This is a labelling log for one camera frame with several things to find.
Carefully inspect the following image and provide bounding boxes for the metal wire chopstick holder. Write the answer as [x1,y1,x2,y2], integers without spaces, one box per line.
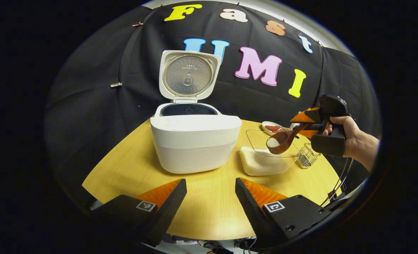
[296,143,321,169]

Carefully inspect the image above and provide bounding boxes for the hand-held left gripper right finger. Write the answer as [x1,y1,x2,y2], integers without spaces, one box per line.
[235,177,333,248]

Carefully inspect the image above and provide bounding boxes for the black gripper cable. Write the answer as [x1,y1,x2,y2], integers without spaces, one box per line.
[320,157,354,208]

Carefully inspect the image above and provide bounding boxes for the round white plate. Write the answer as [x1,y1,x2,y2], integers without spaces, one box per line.
[262,121,289,134]

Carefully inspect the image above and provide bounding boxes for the clear plastic container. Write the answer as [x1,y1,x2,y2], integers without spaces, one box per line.
[239,129,301,176]

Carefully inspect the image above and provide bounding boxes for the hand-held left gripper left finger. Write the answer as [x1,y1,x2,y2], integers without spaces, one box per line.
[89,179,188,247]

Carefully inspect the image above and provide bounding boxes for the brown wooden spoon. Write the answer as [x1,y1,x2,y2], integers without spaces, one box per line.
[266,122,313,155]

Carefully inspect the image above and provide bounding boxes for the white rice cooker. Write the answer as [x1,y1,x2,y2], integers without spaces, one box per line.
[150,50,242,174]

